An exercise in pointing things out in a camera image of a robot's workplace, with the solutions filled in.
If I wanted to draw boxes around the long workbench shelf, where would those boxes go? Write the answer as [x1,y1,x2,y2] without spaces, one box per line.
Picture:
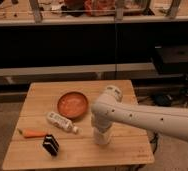
[0,0,188,27]

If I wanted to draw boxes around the white ceramic cup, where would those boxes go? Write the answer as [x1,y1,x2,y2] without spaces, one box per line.
[93,128,111,145]

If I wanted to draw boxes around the black cables on floor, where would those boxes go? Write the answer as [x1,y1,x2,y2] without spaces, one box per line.
[146,131,161,154]

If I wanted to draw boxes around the black white eraser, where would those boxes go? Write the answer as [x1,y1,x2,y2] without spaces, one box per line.
[42,134,59,156]

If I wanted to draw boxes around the orange bowl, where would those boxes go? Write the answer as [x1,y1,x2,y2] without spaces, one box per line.
[57,91,89,119]

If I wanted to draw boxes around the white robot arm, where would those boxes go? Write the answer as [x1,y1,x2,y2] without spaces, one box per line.
[91,85,188,145]

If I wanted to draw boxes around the wooden folding table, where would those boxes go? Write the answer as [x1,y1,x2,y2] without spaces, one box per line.
[2,80,154,171]

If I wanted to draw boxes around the white plastic bottle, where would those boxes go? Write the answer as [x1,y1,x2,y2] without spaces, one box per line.
[46,112,78,134]

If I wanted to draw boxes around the black box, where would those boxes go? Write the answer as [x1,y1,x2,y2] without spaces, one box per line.
[152,45,188,74]

